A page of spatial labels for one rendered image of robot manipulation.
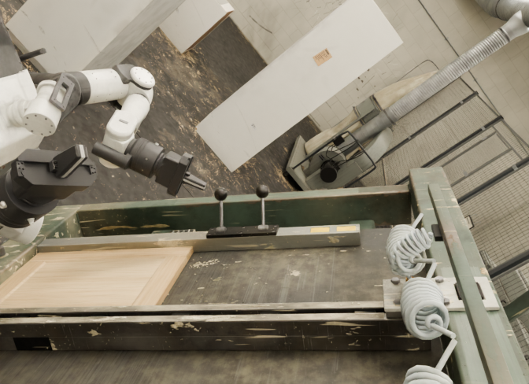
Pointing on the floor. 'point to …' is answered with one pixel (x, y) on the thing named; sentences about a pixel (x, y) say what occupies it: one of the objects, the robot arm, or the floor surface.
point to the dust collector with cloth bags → (349, 142)
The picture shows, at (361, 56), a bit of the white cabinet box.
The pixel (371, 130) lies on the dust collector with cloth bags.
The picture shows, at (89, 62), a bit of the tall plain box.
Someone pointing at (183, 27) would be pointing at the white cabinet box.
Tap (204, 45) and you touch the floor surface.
